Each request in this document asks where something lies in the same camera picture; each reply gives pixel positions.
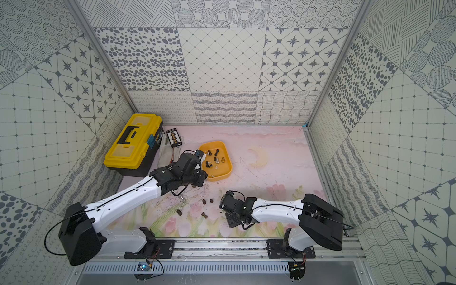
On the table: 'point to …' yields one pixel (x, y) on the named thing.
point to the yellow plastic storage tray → (217, 163)
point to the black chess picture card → (174, 138)
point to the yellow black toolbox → (132, 151)
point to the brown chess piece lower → (203, 214)
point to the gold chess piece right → (222, 160)
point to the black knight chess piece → (217, 151)
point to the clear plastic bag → (167, 154)
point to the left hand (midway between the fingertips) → (205, 171)
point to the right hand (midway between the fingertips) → (234, 219)
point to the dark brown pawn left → (179, 212)
